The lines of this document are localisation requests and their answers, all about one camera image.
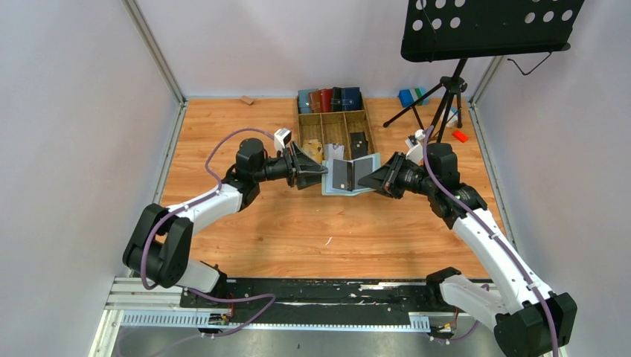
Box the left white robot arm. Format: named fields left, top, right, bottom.
left=122, top=138, right=327, bottom=293

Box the red small block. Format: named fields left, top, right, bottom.
left=452, top=130, right=469, bottom=143

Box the blue green white block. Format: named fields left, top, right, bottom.
left=397, top=87, right=427, bottom=108

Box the grey credit card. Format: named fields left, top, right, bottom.
left=324, top=144, right=345, bottom=161

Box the white blue small object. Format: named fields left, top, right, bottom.
left=446, top=106, right=458, bottom=128

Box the red wallet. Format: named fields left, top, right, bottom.
left=320, top=88, right=333, bottom=112

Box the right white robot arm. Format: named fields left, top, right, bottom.
left=358, top=143, right=577, bottom=356

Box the small cardboard piece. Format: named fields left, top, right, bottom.
left=240, top=95, right=254, bottom=106

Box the dark card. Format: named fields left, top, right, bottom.
left=331, top=160, right=354, bottom=191

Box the black wallet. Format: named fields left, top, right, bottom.
left=330, top=87, right=343, bottom=112

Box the brown wallet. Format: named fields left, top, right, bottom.
left=308, top=90, right=322, bottom=113

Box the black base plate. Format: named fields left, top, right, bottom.
left=179, top=277, right=465, bottom=326

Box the black music stand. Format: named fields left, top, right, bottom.
left=383, top=0, right=583, bottom=138

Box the wicker tray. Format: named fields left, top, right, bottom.
left=292, top=93, right=378, bottom=160

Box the gold cards pile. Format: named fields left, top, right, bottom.
left=301, top=139, right=324, bottom=164

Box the black card in tray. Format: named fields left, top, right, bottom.
left=350, top=131, right=369, bottom=159

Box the green card holder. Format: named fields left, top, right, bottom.
left=321, top=153, right=381, bottom=196

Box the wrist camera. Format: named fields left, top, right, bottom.
left=273, top=127, right=292, bottom=152
left=405, top=129, right=426, bottom=164

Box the light blue wallet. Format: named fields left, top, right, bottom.
left=298, top=89, right=318, bottom=114

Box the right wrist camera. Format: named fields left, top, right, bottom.
left=405, top=129, right=426, bottom=164

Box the dark blue wallet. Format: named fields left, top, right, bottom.
left=341, top=87, right=362, bottom=111

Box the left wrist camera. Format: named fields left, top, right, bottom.
left=273, top=127, right=292, bottom=152

